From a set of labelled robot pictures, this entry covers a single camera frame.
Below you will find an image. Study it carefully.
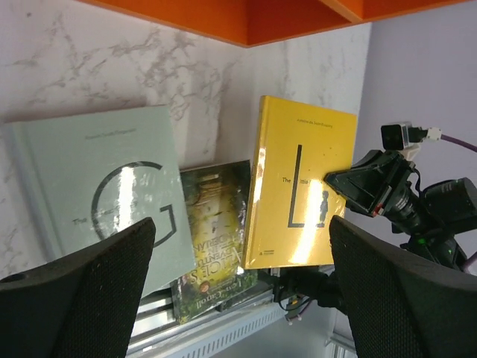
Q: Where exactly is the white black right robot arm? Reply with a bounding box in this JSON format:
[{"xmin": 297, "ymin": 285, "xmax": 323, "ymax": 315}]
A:
[{"xmin": 324, "ymin": 150, "xmax": 476, "ymax": 271}]

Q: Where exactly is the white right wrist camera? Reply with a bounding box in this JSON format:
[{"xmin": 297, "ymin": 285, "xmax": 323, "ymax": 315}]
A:
[{"xmin": 381, "ymin": 122, "xmax": 442, "ymax": 161}]

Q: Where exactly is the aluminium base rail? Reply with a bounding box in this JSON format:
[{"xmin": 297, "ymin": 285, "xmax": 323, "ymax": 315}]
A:
[{"xmin": 130, "ymin": 283, "xmax": 277, "ymax": 351}]

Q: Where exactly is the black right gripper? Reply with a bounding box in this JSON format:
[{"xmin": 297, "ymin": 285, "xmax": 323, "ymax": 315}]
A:
[{"xmin": 324, "ymin": 150, "xmax": 416, "ymax": 217}]

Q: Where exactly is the yellow Little Prince book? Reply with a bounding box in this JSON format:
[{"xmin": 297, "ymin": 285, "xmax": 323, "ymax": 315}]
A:
[{"xmin": 242, "ymin": 95, "xmax": 357, "ymax": 269}]

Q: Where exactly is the green Alice in Wonderland book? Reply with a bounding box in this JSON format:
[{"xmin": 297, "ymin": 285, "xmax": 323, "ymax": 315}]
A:
[{"xmin": 171, "ymin": 160, "xmax": 257, "ymax": 324}]

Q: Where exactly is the grey Great Gatsby book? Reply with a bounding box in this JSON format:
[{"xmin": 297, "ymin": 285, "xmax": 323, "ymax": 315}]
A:
[{"xmin": 4, "ymin": 105, "xmax": 196, "ymax": 295}]

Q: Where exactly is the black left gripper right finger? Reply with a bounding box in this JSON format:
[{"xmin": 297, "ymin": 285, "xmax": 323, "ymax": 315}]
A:
[{"xmin": 329, "ymin": 216, "xmax": 476, "ymax": 357}]

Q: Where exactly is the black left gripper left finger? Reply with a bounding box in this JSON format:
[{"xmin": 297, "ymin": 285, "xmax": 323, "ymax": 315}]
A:
[{"xmin": 1, "ymin": 218, "xmax": 155, "ymax": 357}]

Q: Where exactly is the white slotted cable duct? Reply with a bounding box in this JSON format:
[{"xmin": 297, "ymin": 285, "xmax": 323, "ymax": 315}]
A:
[{"xmin": 157, "ymin": 303, "xmax": 285, "ymax": 357}]

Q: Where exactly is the orange wooden shelf box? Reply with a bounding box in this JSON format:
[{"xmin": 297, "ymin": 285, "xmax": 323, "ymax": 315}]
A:
[{"xmin": 86, "ymin": 0, "xmax": 455, "ymax": 48}]

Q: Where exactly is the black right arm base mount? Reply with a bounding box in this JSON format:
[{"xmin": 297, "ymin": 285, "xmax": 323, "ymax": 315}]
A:
[{"xmin": 274, "ymin": 266, "xmax": 348, "ymax": 315}]

